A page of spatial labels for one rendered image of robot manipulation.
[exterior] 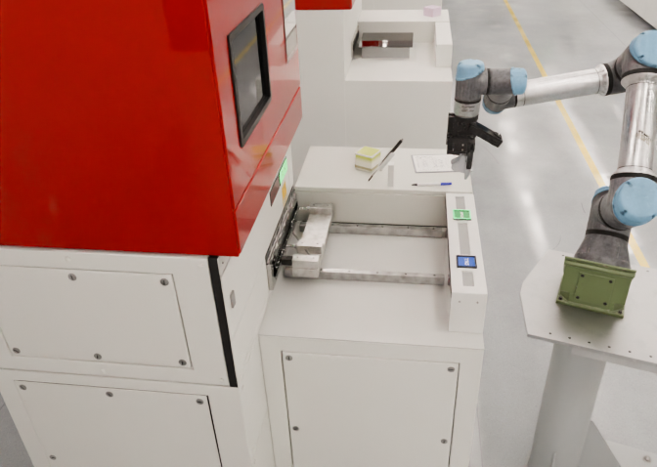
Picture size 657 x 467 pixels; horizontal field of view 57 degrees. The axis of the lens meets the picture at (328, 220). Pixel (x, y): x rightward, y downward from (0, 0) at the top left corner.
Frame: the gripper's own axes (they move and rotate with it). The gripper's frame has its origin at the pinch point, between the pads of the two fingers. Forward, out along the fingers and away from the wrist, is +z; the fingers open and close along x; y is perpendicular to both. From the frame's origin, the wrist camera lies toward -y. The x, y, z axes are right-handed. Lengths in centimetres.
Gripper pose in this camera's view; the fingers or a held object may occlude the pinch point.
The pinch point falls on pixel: (467, 175)
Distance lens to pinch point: 192.1
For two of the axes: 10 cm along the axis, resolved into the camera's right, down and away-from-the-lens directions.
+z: 0.4, 8.5, 5.2
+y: -9.9, -0.4, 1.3
